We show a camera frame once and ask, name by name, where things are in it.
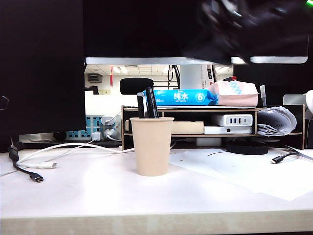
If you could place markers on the small white box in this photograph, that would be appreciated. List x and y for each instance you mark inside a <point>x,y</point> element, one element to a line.
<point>209,142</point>

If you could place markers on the pink tissue pack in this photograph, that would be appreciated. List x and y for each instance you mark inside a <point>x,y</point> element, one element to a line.
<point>234,95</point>

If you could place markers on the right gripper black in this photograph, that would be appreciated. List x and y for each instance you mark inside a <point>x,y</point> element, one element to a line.
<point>244,34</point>

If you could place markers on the white square charger plug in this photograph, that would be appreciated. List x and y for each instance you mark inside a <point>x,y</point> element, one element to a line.
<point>96,136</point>

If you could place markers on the red hanging ornament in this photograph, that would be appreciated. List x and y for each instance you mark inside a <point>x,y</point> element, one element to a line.
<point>112,76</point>

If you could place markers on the black permanent marker white print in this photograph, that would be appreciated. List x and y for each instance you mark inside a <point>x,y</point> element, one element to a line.
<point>152,105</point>

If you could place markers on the blue wet wipes pack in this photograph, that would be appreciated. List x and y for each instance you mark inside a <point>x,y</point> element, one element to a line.
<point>181,98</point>

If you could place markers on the dark black monitor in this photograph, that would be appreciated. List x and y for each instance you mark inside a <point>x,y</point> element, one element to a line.
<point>41,73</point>

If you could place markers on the beige paper cup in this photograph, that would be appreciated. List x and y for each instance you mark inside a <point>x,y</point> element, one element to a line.
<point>151,147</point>

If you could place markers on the rolled paper stack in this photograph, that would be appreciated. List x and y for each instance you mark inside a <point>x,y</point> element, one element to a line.
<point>276,120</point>

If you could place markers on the white round power plug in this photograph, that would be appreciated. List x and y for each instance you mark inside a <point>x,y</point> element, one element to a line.
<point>109,134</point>

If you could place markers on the white multiport USB charger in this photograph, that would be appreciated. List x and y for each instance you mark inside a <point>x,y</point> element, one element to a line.
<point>234,120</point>

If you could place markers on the white flat box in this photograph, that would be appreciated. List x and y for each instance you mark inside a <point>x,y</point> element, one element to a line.
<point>227,130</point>

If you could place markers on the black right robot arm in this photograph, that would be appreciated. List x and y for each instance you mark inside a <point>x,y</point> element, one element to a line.
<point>288,14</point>

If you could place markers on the wooden desk organizer shelf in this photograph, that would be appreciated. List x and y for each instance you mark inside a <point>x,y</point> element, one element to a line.
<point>190,110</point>

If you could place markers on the large silver-bezel monitor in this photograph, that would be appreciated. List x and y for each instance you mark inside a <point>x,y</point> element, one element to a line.
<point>137,29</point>

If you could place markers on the black round disc base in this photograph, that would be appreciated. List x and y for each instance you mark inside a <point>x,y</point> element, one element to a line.
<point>247,148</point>

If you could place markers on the beige cardboard box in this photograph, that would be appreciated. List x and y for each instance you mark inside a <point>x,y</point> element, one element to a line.
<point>188,127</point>

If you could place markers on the white angled plug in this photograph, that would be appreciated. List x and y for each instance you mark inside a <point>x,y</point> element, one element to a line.
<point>107,120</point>

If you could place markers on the black chair headrest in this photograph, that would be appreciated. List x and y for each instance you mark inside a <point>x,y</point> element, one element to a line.
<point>134,85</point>

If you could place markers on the white round object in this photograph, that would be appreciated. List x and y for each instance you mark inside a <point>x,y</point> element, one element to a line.
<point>310,102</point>

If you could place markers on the grey-edged paper sheet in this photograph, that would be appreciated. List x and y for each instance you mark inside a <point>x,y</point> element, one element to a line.
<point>303,152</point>

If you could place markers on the black marker grey end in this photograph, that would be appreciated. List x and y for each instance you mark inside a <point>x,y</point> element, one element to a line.
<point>140,105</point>

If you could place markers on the blue and white power strip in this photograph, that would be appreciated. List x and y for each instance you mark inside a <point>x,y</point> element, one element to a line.
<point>91,122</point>

